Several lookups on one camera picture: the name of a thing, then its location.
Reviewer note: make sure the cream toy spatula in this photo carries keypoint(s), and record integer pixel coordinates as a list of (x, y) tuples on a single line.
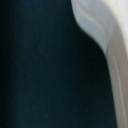
[(106, 21)]

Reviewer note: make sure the black table mat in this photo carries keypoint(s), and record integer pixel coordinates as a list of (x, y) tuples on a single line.
[(52, 75)]

